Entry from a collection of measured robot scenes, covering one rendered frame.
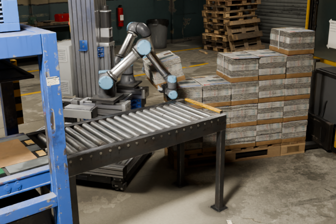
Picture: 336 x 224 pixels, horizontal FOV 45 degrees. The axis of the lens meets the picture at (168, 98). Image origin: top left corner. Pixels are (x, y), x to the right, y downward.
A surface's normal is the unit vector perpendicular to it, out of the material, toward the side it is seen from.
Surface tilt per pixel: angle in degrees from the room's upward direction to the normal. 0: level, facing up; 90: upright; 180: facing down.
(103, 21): 90
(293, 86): 90
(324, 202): 0
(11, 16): 90
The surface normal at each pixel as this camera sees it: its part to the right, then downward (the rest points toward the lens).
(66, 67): -0.28, 0.27
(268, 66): 0.25, 0.27
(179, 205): -0.01, -0.96
